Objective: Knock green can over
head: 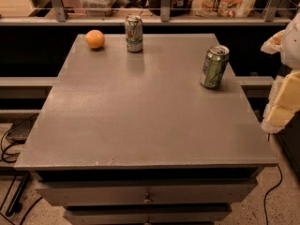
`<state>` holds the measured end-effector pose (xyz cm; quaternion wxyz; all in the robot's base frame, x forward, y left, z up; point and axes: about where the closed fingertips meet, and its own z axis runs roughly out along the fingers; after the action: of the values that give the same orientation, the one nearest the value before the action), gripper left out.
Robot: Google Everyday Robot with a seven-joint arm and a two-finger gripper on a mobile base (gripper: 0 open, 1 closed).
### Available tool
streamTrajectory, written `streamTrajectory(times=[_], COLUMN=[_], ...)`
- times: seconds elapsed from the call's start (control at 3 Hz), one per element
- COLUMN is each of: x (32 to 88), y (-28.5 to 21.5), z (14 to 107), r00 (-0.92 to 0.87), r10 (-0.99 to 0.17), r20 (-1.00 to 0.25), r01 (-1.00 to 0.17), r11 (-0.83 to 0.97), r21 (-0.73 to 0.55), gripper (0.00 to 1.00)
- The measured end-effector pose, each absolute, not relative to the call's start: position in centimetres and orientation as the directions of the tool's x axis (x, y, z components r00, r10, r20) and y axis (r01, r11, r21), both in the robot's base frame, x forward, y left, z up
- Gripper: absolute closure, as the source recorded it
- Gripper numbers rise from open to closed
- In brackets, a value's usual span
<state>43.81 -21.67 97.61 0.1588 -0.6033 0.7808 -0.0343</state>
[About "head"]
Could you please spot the lower grey drawer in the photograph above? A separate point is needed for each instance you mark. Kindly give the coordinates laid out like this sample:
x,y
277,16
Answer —
x,y
140,215

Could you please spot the black power adapter box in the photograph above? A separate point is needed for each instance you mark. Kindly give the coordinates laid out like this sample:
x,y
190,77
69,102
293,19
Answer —
x,y
19,131

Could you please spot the colourful snack bag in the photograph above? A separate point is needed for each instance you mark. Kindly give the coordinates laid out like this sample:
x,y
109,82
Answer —
x,y
225,8

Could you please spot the grey drawer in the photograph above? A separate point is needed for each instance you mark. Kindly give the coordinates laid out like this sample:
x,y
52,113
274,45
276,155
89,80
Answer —
x,y
144,192
140,215

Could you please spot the black metal stand leg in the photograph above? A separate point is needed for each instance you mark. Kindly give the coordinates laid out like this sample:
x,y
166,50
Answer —
x,y
15,204

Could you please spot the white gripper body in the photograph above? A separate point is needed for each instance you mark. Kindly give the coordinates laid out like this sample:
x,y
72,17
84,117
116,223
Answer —
x,y
292,47

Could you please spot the white green soda can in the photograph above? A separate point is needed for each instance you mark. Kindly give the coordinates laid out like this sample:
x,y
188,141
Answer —
x,y
134,33

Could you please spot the upper grey drawer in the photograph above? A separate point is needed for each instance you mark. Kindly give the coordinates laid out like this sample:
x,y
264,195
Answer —
x,y
144,192

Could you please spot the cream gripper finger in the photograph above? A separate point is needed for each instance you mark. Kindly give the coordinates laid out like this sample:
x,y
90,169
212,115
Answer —
x,y
284,102
273,44

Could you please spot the orange fruit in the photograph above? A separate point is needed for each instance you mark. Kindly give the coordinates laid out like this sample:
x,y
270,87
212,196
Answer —
x,y
95,39

